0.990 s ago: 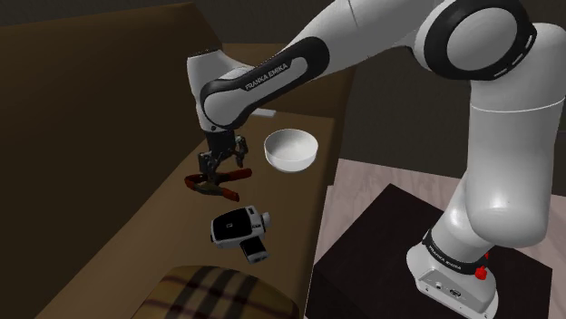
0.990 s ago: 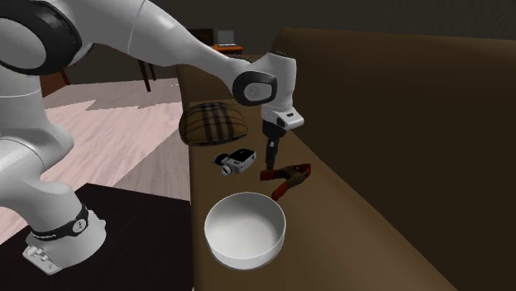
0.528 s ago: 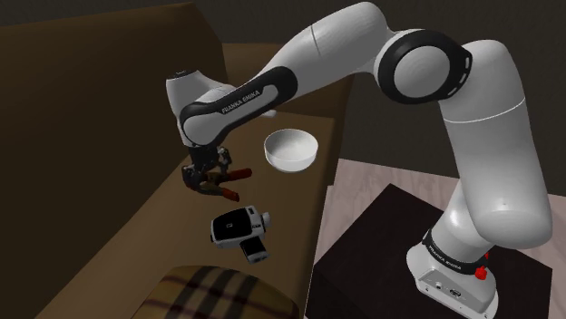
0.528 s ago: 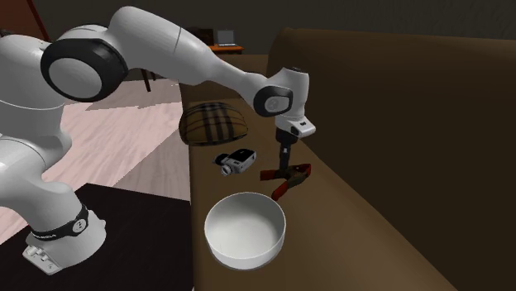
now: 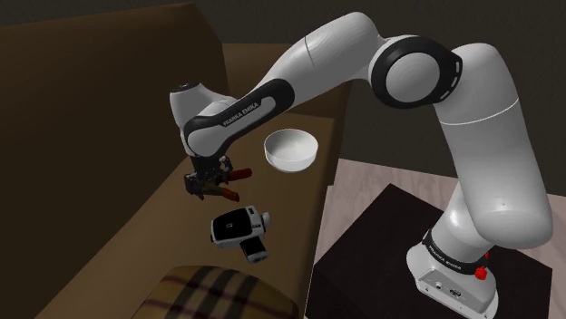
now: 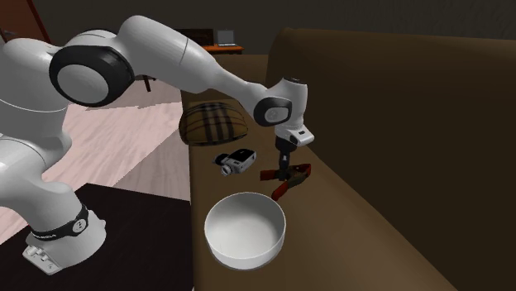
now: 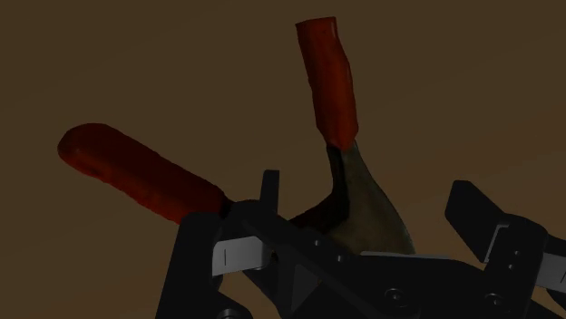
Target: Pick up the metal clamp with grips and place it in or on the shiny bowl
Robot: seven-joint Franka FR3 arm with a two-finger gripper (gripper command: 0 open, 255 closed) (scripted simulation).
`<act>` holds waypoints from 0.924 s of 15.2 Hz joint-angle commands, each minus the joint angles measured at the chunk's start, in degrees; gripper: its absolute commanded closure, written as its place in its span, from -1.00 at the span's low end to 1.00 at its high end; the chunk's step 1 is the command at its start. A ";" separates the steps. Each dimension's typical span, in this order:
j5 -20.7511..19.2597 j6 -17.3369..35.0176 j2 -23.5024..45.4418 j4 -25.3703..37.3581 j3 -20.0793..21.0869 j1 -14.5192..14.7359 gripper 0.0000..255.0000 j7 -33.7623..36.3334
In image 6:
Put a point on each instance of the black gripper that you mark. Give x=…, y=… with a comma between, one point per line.
x=284, y=153

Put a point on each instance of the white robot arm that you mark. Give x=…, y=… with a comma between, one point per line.
x=161, y=52

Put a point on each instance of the red pliers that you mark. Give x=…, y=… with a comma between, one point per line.
x=296, y=179

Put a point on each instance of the brown plaid cushion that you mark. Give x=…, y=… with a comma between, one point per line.
x=211, y=123

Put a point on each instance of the white bowl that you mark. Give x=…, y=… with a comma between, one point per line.
x=246, y=231

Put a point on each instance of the brown sofa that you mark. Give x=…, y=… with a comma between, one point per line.
x=383, y=161

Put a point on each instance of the orange desk with laptop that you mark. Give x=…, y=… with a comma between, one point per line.
x=219, y=47

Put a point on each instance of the black robot stand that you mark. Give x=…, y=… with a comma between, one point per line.
x=145, y=241

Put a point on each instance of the reddish brown door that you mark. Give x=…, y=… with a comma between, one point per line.
x=20, y=18

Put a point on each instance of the black and silver camera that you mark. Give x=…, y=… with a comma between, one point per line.
x=236, y=160

